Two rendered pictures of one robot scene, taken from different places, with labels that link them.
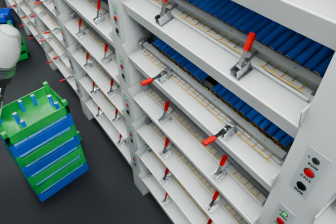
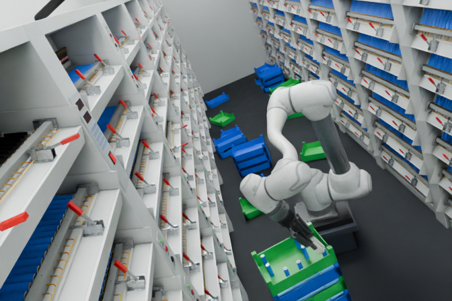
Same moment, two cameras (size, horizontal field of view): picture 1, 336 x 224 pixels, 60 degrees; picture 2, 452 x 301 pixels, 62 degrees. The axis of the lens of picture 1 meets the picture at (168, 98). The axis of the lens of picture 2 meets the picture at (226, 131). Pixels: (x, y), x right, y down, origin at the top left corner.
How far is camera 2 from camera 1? 241 cm
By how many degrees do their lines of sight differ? 106
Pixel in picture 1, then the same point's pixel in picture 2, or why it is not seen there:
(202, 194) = (201, 187)
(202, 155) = (187, 164)
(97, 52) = (193, 240)
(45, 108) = (280, 273)
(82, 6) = (174, 216)
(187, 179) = (202, 193)
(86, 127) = not seen: outside the picture
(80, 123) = not seen: outside the picture
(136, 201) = (254, 291)
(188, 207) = (213, 216)
